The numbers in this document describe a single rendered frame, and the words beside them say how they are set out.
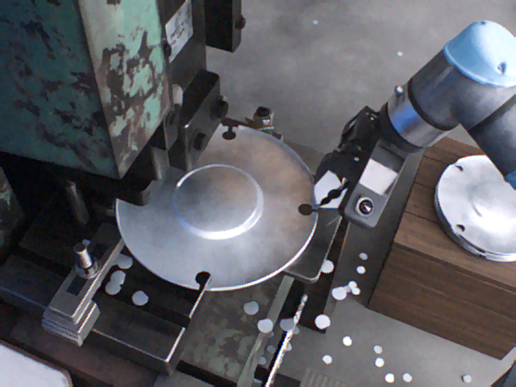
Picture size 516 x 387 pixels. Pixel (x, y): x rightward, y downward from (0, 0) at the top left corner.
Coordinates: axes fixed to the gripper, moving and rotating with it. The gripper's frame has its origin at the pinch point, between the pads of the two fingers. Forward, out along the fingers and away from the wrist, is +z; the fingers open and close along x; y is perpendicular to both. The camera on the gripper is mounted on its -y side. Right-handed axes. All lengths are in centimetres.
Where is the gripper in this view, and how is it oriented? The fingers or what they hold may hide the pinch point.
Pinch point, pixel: (319, 204)
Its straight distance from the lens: 83.0
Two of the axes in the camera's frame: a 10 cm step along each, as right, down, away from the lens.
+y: 3.4, -7.5, 5.7
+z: -4.2, 4.2, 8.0
